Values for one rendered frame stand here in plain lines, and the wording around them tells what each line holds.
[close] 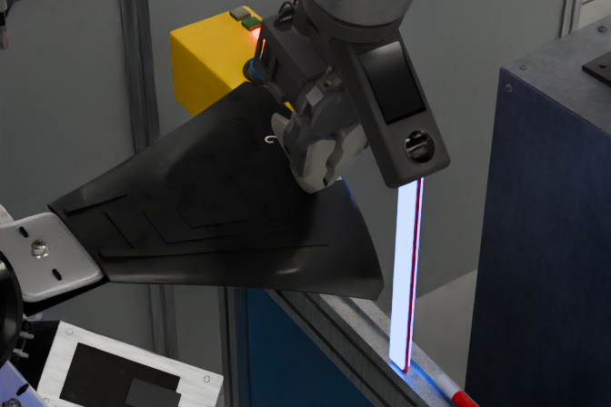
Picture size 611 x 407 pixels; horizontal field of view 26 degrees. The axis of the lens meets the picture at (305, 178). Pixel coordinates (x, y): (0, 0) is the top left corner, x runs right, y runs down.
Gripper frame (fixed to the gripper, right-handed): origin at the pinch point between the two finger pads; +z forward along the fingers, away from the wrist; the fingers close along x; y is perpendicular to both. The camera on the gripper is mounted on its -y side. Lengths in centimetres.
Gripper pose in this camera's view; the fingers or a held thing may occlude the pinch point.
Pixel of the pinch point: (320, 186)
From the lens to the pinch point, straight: 104.9
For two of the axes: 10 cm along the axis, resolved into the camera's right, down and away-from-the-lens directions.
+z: -1.7, 5.9, 7.9
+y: -5.4, -7.3, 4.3
